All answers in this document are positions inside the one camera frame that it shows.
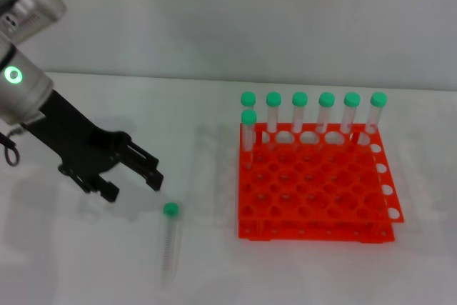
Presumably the green-capped clear test tube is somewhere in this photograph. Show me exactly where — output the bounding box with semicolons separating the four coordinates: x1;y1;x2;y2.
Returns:
338;91;361;147
240;91;257;131
363;91;388;145
316;91;336;149
241;109;258;171
266;91;282;151
159;202;183;290
291;91;308;151

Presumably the cable with metal connector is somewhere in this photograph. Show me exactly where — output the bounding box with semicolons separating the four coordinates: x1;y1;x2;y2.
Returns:
0;125;23;168

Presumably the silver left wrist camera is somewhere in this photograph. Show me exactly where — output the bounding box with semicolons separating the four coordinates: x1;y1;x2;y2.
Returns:
0;0;68;43

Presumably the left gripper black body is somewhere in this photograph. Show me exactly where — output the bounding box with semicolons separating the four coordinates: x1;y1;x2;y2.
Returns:
26;89;133;181

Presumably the orange test tube rack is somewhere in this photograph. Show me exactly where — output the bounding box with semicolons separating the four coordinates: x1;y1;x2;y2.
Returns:
237;121;406;243

